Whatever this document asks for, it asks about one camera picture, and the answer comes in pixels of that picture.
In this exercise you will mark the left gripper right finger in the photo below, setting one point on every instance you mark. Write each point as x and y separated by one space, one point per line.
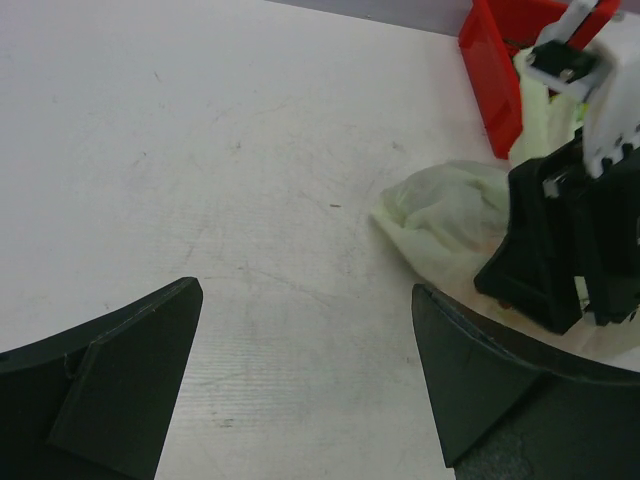
507 406

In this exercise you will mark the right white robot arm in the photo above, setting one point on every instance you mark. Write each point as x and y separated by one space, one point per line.
611 118

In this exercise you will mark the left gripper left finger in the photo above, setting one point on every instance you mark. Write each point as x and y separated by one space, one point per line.
96 401

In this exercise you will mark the red plastic tray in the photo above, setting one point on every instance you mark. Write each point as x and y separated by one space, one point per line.
492 33

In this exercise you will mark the pale green plastic bag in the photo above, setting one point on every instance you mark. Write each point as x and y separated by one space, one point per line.
448 221

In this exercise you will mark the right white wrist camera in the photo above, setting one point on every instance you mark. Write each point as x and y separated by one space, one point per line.
560 59

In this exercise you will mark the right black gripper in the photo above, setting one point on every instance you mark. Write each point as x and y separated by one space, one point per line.
572 241

